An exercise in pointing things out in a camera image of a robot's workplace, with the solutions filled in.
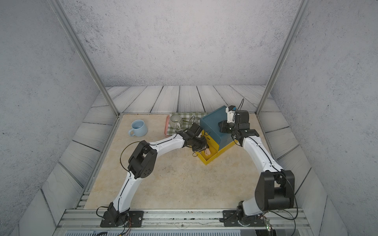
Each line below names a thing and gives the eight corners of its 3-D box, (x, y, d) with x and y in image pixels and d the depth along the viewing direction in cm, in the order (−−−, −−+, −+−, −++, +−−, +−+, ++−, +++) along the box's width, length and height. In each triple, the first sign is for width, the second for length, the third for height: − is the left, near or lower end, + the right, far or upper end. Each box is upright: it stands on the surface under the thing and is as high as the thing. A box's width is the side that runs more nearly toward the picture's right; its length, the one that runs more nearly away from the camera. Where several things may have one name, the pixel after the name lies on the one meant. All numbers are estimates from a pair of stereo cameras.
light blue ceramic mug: (131, 138, 108) (127, 130, 101) (135, 127, 114) (131, 119, 108) (145, 138, 108) (142, 130, 101) (148, 127, 114) (145, 119, 108)
